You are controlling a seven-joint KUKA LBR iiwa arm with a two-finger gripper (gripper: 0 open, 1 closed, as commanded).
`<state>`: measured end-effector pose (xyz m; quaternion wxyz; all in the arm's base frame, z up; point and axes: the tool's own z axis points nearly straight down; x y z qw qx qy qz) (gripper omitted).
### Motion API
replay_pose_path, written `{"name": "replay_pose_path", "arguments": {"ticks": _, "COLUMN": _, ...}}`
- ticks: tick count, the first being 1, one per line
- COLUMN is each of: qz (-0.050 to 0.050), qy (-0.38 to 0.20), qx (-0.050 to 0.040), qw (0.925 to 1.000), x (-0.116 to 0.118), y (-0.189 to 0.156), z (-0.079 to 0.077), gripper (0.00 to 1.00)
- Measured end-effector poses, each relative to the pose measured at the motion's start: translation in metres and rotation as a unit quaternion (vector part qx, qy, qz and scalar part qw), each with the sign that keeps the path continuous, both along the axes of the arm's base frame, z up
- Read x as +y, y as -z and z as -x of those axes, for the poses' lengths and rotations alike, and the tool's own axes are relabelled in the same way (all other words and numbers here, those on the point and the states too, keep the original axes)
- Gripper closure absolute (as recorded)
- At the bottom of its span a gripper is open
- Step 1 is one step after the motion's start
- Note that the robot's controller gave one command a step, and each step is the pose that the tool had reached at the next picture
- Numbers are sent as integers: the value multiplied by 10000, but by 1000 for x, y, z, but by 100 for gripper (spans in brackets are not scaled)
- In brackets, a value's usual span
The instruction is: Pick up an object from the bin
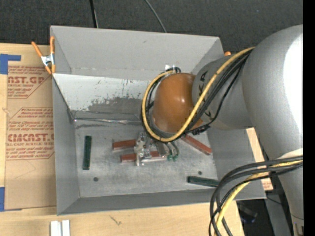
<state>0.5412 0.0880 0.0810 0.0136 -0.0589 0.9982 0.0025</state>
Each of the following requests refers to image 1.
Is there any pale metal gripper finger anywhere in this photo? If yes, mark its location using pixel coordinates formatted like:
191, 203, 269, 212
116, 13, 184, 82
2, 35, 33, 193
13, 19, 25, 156
136, 131, 150, 149
134, 148, 166, 167

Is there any red-brown flat block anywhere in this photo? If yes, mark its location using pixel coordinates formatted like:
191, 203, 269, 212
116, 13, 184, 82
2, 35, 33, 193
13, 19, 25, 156
112, 139, 138, 150
181, 134, 213, 156
120, 150, 161, 164

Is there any grey metal bin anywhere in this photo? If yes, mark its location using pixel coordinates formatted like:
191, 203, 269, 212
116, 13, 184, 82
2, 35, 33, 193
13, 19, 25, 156
50, 25, 268, 216

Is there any dark green flat block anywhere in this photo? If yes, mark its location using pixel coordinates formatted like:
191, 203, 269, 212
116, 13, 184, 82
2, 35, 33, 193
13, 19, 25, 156
82, 135, 93, 171
187, 176, 220, 188

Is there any brown cardboard board red print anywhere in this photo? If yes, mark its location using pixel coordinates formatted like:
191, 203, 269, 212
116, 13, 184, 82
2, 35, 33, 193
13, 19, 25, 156
0, 42, 274, 211

